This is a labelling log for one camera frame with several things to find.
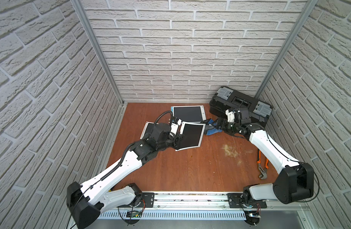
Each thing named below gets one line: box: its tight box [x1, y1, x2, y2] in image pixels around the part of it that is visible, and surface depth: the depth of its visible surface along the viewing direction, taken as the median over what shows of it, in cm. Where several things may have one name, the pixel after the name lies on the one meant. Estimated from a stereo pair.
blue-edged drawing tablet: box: [170, 104, 207, 123], surface depth 117 cm
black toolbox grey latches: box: [209, 85, 273, 128], surface depth 100 cm
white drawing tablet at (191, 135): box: [175, 121, 207, 152], surface depth 76 cm
